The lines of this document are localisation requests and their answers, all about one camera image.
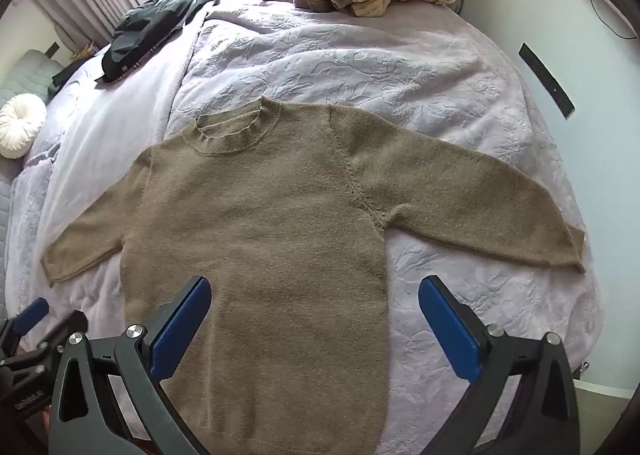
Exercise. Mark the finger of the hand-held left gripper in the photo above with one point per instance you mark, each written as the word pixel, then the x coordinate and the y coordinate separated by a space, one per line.
pixel 31 312

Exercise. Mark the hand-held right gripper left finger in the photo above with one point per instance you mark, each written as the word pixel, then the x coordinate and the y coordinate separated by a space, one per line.
pixel 180 330

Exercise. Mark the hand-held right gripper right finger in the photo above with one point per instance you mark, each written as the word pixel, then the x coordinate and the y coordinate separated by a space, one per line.
pixel 450 330

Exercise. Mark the brown knit sweater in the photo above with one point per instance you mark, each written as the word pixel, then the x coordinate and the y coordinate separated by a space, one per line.
pixel 280 235

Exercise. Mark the white round cushion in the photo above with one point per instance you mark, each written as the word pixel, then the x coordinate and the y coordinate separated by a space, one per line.
pixel 20 125

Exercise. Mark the smooth lavender blanket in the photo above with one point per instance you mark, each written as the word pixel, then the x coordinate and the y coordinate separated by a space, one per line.
pixel 125 105

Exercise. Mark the grey pillow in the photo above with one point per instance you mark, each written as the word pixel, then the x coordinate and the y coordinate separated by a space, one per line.
pixel 25 72

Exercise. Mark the embossed lavender blanket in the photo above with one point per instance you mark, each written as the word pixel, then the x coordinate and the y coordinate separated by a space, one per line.
pixel 375 70

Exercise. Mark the dark green jacket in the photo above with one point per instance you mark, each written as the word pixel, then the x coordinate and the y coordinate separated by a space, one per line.
pixel 150 20

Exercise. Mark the black wall strip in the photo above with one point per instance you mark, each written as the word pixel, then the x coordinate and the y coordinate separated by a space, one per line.
pixel 547 80

